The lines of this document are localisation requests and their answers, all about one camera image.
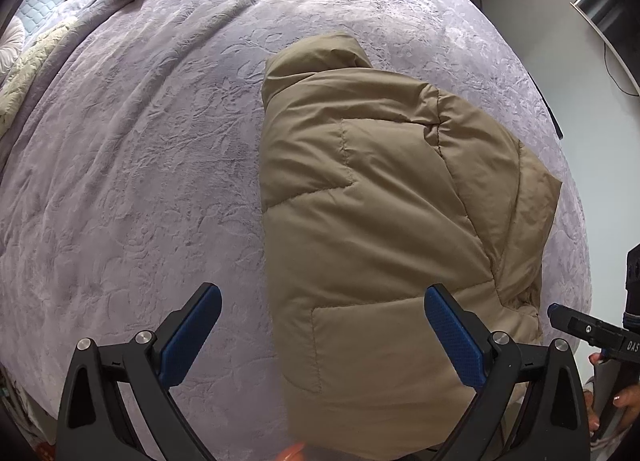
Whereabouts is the cream quilted blanket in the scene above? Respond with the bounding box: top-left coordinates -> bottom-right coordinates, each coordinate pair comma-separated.
0,16 -> 78,138

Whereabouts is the purple embossed blanket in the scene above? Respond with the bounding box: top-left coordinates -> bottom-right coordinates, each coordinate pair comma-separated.
0,0 -> 593,461

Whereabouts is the black cable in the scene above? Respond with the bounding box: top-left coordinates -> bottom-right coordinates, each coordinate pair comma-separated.
601,45 -> 640,98

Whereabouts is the round white cushion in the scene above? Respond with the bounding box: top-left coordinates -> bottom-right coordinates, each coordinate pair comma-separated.
0,16 -> 27,84

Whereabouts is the person's right hand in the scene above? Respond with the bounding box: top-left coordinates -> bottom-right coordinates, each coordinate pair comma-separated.
586,351 -> 640,442

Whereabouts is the white quilted pillow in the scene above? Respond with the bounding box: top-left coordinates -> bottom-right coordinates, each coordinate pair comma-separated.
19,0 -> 67,28

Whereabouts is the tan puffer jacket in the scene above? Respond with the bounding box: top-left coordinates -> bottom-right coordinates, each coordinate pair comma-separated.
260,31 -> 563,461

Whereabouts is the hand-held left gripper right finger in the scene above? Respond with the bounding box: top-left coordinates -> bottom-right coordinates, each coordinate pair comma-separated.
424,283 -> 590,461

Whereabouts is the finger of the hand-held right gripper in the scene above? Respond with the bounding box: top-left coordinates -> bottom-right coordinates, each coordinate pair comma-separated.
546,302 -> 640,358

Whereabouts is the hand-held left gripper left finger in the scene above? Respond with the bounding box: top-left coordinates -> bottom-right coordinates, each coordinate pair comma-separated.
56,282 -> 223,461

